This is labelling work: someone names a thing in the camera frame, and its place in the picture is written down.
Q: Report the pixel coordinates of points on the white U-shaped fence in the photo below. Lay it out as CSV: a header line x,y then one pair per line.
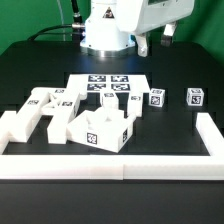
x,y
124,167

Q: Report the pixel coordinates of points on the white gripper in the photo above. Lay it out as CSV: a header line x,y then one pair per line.
x,y
140,16

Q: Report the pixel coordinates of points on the white marker base plate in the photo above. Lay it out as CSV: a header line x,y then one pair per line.
x,y
123,83

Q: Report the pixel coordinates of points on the white tagged cube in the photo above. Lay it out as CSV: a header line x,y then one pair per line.
x,y
156,97
195,97

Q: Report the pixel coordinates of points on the white chair seat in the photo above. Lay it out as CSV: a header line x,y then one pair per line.
x,y
105,128

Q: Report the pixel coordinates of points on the white tagged cube far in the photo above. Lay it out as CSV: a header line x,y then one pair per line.
x,y
195,97

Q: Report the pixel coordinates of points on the white chair back frame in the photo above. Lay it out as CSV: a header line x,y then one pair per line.
x,y
61,104

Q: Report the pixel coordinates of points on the white tagged cube near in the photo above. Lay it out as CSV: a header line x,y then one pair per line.
x,y
156,97

